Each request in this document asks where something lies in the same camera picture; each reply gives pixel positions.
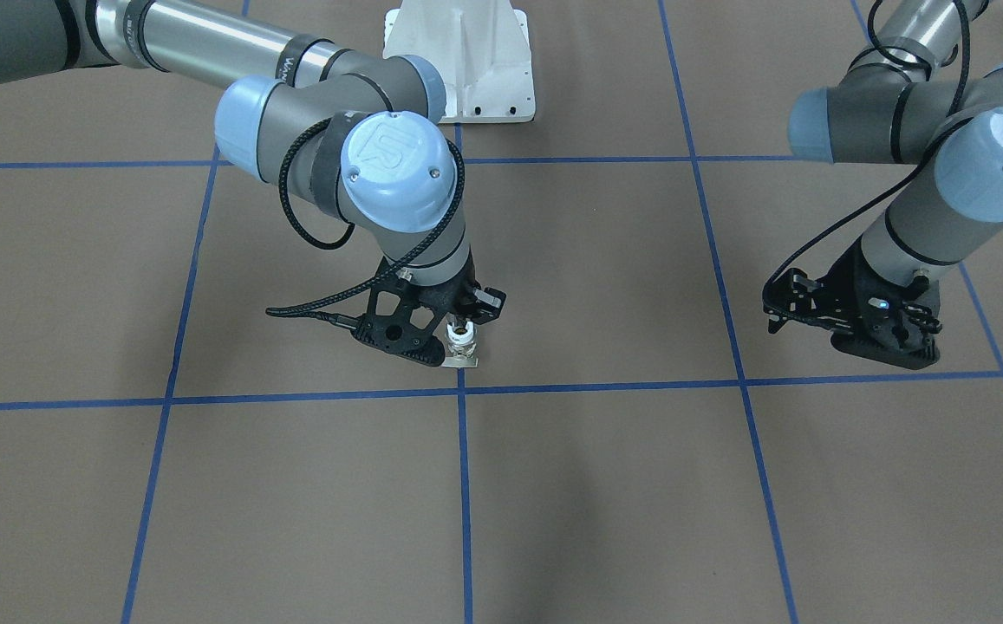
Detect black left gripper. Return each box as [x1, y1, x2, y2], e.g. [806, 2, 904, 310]
[763, 244, 942, 335]

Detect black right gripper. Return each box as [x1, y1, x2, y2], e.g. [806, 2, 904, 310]
[397, 264, 506, 325]

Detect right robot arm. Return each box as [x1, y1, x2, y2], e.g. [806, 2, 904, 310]
[0, 1, 505, 327]

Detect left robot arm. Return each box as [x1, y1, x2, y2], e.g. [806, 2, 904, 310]
[761, 1, 1003, 352]

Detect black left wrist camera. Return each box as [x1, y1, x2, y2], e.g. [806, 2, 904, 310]
[830, 297, 942, 370]

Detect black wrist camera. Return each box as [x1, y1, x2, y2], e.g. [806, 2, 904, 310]
[349, 277, 449, 367]
[830, 297, 942, 370]

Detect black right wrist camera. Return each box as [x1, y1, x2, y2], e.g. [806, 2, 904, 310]
[349, 277, 449, 367]

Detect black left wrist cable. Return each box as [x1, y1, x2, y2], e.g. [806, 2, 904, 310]
[761, 0, 987, 304]

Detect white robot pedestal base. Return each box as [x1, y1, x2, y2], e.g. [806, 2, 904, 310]
[383, 1, 537, 124]

